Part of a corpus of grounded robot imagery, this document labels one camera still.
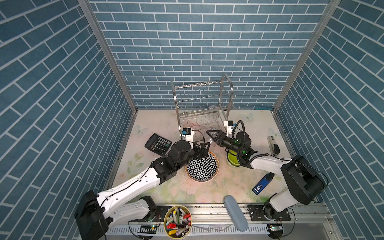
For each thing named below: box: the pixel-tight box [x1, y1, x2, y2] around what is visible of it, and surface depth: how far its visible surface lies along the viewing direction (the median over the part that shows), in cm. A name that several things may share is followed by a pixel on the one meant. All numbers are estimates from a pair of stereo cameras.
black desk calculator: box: [144, 133, 172, 156], surface depth 100 cm
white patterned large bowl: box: [184, 151, 220, 183], surface depth 88 cm
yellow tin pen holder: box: [163, 204, 193, 240], surface depth 64 cm
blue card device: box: [252, 172, 275, 195], surface depth 82 cm
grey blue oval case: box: [223, 195, 249, 232], surface depth 74 cm
